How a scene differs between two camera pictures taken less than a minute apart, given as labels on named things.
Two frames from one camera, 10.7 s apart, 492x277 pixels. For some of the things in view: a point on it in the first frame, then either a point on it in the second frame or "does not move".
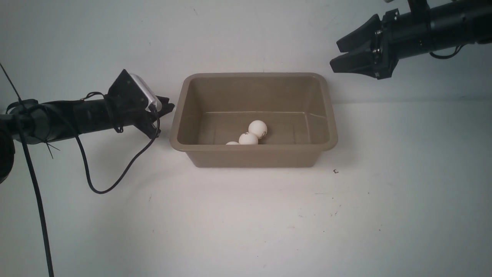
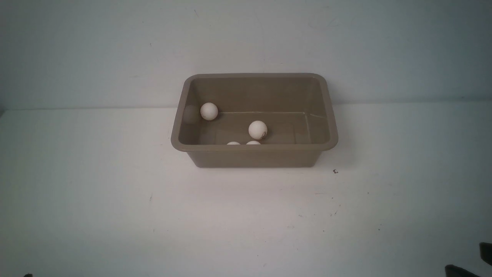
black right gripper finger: [361, 61] → [452, 271]
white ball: [258, 128] does not move
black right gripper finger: [369, 35] → [486, 252]
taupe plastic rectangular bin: [212, 109] does not move
